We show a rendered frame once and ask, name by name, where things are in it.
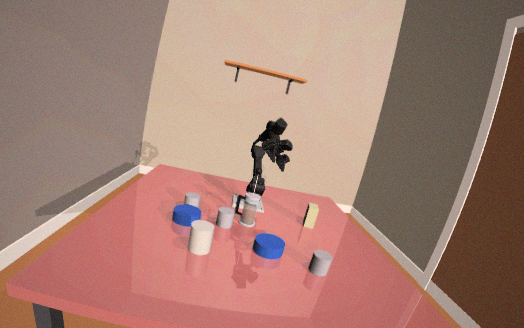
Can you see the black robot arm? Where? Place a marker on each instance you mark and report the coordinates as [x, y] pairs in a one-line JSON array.
[[273, 129]]

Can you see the beige rectangular block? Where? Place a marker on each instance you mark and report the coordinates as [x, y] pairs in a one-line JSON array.
[[310, 215]]

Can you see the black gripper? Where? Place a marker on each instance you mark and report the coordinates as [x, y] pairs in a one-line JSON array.
[[272, 150]]

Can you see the blue short cylinder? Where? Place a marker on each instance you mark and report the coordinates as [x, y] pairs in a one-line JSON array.
[[268, 246], [186, 214]]

